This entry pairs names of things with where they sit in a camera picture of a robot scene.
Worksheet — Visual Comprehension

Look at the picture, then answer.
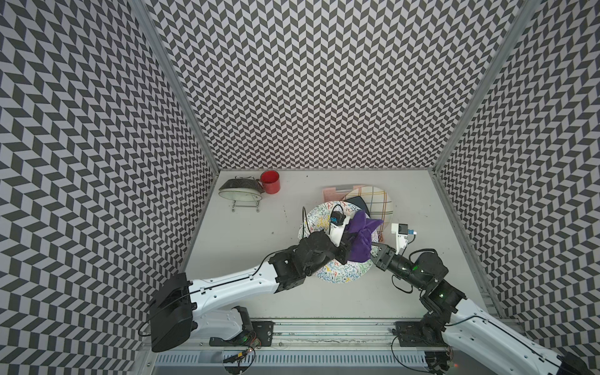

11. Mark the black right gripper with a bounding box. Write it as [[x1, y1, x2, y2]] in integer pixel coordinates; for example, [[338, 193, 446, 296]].
[[359, 241, 428, 292]]

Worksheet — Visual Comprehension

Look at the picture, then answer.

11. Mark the purple cloth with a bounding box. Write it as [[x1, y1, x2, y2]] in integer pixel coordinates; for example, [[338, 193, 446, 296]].
[[345, 210, 384, 263]]

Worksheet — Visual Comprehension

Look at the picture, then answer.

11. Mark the colourful squiggle pattern plate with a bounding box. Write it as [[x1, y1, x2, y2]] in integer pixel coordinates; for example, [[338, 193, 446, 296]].
[[298, 201, 373, 284]]

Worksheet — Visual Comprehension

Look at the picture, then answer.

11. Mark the plaid striped white plate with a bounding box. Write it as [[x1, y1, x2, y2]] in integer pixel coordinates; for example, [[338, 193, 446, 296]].
[[345, 185, 395, 237]]

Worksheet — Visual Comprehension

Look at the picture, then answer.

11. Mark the dark teal plate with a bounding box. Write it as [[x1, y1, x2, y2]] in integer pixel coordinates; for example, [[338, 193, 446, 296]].
[[345, 196, 370, 216]]

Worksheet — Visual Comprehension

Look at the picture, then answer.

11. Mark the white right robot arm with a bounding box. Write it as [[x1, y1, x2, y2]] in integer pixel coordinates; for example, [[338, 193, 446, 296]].
[[371, 243, 591, 374]]

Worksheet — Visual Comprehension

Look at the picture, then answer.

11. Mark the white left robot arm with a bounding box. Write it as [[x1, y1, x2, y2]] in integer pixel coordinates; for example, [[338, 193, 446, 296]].
[[148, 231, 356, 353]]

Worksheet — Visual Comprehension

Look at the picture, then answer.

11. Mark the cream floral plate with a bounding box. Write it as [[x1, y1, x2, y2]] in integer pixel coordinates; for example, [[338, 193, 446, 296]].
[[218, 187, 263, 202]]

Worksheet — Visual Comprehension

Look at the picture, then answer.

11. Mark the grey plate behind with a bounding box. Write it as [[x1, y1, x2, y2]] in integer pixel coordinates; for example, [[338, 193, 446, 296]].
[[220, 177, 263, 192]]

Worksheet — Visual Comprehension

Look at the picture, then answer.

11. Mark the pink perforated plastic basket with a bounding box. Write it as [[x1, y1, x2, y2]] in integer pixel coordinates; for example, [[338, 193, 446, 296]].
[[322, 184, 361, 203]]

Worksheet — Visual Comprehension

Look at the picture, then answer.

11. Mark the red plastic cup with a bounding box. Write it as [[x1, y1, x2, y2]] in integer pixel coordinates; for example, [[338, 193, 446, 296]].
[[259, 170, 281, 195]]

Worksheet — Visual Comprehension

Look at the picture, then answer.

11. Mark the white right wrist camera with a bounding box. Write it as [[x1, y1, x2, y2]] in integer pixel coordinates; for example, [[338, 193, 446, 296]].
[[391, 223, 417, 255]]

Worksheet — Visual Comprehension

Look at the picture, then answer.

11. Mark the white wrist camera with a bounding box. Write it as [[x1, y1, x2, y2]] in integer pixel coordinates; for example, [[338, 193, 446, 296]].
[[328, 210, 350, 247], [391, 223, 417, 255]]

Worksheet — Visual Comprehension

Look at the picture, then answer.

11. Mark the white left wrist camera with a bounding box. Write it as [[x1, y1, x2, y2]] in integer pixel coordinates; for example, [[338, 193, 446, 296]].
[[328, 210, 350, 247]]

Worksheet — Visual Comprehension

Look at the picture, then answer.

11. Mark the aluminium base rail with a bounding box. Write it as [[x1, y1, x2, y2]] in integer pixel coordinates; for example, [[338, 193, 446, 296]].
[[130, 319, 469, 374]]

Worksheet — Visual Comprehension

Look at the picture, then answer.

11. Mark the chrome wire plate stand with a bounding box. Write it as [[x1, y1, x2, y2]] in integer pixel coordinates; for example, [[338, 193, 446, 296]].
[[231, 200, 260, 213]]

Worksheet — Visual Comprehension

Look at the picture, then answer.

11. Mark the aluminium corner post right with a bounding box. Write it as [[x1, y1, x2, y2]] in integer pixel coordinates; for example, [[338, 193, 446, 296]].
[[431, 0, 542, 175]]

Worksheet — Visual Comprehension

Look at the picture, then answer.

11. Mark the aluminium corner post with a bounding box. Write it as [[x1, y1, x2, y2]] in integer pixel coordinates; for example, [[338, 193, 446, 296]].
[[128, 0, 220, 174], [431, 0, 542, 175]]

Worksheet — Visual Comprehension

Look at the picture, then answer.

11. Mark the aluminium corner post left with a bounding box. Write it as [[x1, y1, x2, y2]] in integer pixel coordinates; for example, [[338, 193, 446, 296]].
[[128, 0, 220, 174]]

